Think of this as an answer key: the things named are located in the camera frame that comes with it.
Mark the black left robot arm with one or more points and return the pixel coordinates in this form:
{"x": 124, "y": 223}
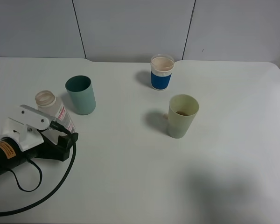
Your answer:
{"x": 11, "y": 156}

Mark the clear plastic drink bottle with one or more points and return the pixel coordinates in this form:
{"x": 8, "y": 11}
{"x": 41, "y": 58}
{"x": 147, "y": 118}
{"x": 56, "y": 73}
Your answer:
{"x": 48, "y": 103}

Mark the teal plastic cup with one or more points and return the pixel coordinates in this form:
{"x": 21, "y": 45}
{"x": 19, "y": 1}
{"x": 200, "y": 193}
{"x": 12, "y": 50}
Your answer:
{"x": 81, "y": 93}

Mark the blue sleeved paper cup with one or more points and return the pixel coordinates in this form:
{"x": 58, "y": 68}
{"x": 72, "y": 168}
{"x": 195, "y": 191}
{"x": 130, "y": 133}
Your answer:
{"x": 162, "y": 67}

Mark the pale green plastic cup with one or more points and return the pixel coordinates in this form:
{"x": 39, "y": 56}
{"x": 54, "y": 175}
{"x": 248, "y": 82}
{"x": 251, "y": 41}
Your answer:
{"x": 181, "y": 112}

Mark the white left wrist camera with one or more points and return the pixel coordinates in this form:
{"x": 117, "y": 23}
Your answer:
{"x": 24, "y": 124}

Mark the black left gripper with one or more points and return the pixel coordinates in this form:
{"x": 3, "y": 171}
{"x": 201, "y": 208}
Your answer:
{"x": 11, "y": 155}

